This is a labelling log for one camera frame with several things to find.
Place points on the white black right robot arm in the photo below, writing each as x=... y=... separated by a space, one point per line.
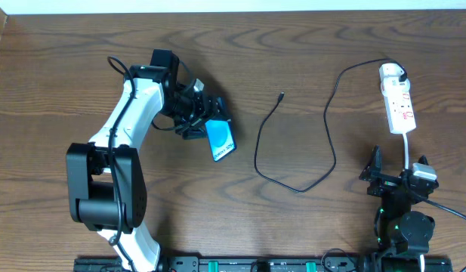
x=403 y=234

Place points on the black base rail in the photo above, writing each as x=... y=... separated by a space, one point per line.
x=331 y=263

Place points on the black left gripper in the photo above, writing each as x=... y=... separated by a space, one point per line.
x=212 y=114

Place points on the white power strip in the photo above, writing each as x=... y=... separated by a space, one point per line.
x=398 y=104

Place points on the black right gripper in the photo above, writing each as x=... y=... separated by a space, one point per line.
x=393 y=183

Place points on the white USB charger plug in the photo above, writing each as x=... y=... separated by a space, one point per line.
x=393 y=70

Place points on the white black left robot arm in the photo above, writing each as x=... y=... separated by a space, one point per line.
x=106 y=186

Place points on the blue Galaxy smartphone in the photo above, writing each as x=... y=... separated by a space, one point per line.
x=220 y=138

